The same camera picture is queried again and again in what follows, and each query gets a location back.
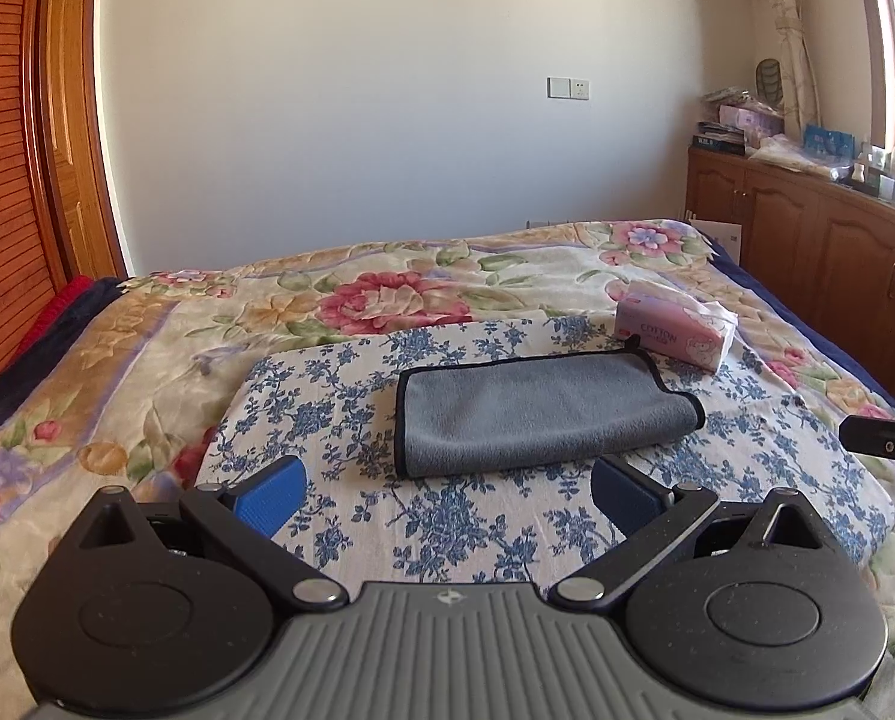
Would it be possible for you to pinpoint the pink tissue box on cabinet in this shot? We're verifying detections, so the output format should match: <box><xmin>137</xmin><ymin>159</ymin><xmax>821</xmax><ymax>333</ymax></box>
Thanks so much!
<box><xmin>717</xmin><ymin>104</ymin><xmax>784</xmax><ymax>138</ymax></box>

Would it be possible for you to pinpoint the brown wooden cabinet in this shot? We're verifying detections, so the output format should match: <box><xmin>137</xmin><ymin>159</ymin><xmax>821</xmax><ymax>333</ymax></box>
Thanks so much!
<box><xmin>685</xmin><ymin>148</ymin><xmax>895</xmax><ymax>395</ymax></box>

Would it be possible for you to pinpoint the purple and grey microfiber towel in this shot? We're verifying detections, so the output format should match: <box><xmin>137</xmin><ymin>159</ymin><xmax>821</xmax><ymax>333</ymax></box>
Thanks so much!
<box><xmin>394</xmin><ymin>344</ymin><xmax>706</xmax><ymax>479</ymax></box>

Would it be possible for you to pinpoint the white wall switch socket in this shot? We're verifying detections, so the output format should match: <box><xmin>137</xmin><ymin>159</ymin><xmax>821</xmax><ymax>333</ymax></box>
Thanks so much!
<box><xmin>546</xmin><ymin>76</ymin><xmax>591</xmax><ymax>101</ymax></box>

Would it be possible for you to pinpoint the blue picture box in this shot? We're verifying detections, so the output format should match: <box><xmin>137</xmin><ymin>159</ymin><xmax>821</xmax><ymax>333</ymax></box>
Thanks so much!
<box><xmin>802</xmin><ymin>124</ymin><xmax>856</xmax><ymax>163</ymax></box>

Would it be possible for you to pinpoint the floral quilt bedspread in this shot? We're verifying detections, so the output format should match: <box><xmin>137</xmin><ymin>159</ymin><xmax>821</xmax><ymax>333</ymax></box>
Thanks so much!
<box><xmin>0</xmin><ymin>220</ymin><xmax>895</xmax><ymax>718</ymax></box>

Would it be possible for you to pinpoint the blue floral white pillow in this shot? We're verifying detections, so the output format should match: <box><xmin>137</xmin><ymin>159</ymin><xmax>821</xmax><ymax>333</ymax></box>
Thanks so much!
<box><xmin>200</xmin><ymin>316</ymin><xmax>895</xmax><ymax>587</ymax></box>

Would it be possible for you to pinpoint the dark blue bed sheet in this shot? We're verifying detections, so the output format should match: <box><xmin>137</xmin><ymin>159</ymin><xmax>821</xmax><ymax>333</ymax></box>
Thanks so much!
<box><xmin>0</xmin><ymin>277</ymin><xmax>123</xmax><ymax>426</ymax></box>

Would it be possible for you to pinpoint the pink cotton tissue pack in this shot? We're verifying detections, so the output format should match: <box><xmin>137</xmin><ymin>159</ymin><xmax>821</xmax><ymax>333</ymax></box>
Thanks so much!
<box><xmin>615</xmin><ymin>281</ymin><xmax>738</xmax><ymax>374</ymax></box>

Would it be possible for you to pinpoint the red blanket edge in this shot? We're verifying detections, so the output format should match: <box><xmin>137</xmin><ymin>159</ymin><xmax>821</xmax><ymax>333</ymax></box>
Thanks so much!
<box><xmin>13</xmin><ymin>275</ymin><xmax>95</xmax><ymax>359</ymax></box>

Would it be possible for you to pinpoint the floral beige curtain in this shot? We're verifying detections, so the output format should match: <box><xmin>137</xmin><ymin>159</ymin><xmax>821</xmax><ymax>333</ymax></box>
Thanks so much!
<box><xmin>768</xmin><ymin>0</ymin><xmax>820</xmax><ymax>140</ymax></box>

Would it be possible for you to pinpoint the woven hand fan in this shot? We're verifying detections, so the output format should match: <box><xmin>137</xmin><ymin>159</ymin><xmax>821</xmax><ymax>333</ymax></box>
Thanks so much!
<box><xmin>755</xmin><ymin>57</ymin><xmax>784</xmax><ymax>110</ymax></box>

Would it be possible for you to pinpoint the wooden door frame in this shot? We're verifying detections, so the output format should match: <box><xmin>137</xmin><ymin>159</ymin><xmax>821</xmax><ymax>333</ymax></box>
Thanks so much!
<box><xmin>34</xmin><ymin>0</ymin><xmax>127</xmax><ymax>280</ymax></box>

